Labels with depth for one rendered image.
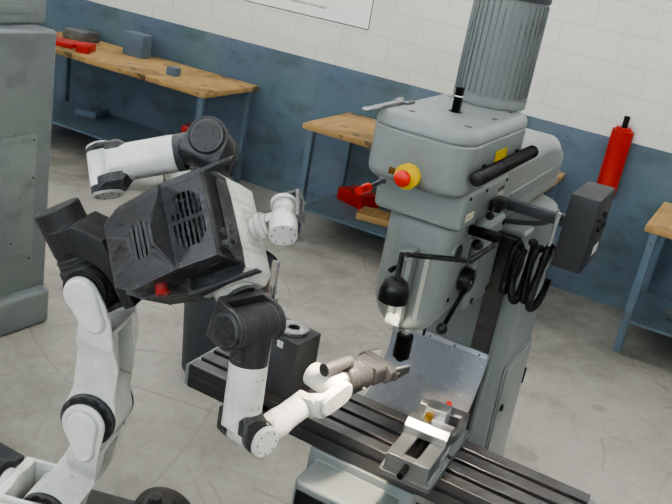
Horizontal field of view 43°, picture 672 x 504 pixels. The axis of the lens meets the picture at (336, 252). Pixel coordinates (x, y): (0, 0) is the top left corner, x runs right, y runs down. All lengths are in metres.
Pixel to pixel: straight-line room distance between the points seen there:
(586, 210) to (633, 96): 4.04
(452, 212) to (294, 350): 0.67
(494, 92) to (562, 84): 4.13
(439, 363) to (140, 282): 1.16
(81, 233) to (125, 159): 0.20
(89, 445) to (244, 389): 0.50
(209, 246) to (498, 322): 1.15
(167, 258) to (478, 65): 0.97
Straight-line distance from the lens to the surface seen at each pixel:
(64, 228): 2.07
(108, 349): 2.12
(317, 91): 7.17
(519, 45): 2.29
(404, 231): 2.16
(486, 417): 2.82
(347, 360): 2.17
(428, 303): 2.20
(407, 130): 1.97
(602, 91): 6.36
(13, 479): 2.53
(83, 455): 2.28
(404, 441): 2.33
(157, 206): 1.87
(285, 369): 2.49
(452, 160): 1.94
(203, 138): 1.97
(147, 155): 2.04
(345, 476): 2.46
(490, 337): 2.67
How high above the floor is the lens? 2.27
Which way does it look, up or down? 21 degrees down
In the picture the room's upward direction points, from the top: 10 degrees clockwise
